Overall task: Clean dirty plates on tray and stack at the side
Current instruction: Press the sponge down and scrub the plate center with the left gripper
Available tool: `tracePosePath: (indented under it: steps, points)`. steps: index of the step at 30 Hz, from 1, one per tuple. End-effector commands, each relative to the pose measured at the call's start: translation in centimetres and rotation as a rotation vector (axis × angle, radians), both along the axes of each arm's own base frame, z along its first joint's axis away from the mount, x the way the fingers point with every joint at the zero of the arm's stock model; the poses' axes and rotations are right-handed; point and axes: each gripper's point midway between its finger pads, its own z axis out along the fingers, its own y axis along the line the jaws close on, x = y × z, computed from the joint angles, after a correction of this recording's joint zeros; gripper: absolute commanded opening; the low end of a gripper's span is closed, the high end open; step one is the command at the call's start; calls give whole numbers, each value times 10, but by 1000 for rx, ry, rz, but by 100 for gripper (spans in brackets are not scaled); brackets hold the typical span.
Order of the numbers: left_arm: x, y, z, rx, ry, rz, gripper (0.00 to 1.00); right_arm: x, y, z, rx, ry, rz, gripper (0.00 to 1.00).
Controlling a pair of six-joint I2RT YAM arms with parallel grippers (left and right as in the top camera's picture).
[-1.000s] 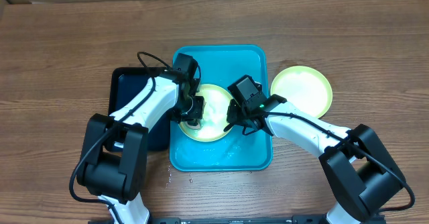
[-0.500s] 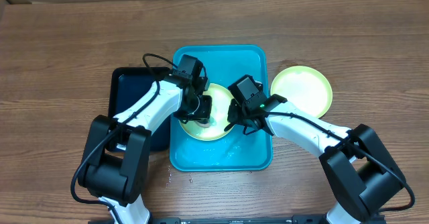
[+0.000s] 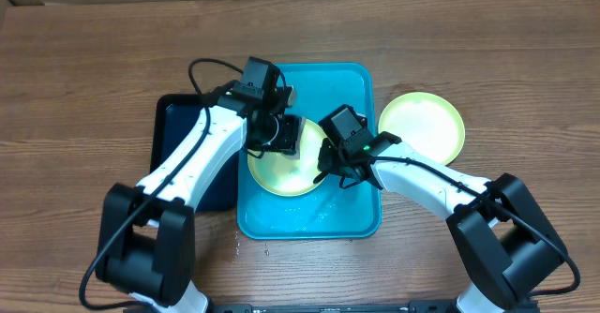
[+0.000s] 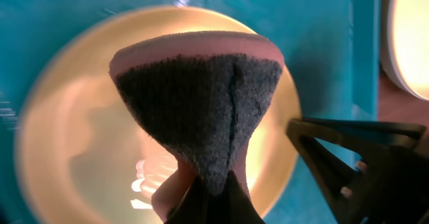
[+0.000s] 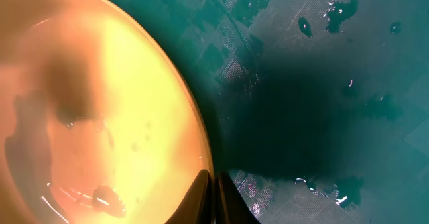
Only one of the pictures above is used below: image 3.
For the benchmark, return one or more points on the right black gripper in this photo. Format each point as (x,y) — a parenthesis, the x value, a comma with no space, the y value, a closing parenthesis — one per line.
(330,164)

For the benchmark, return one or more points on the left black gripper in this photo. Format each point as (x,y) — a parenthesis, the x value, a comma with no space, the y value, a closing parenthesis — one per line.
(291,139)

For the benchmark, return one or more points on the yellow-green plate top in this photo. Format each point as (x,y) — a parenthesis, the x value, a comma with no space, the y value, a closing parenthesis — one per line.
(290,176)

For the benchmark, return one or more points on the yellow-green plate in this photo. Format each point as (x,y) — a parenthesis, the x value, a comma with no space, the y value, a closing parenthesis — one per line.
(430,124)
(290,176)

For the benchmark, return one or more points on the yellow-green plate bottom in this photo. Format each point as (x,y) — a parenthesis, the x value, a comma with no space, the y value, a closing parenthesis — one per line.
(430,124)

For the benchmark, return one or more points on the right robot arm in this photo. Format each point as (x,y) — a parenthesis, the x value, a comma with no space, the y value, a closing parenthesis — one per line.
(506,243)

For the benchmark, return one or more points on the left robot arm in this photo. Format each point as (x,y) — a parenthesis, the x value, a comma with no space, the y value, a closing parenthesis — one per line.
(145,244)

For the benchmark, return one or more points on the teal plastic tray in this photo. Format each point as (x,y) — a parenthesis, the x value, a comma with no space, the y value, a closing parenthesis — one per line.
(327,211)

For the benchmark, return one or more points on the black rectangular tray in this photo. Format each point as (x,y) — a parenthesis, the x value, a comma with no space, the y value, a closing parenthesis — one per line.
(176,115)

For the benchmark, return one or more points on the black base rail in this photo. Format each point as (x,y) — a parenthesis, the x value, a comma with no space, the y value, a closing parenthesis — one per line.
(415,306)

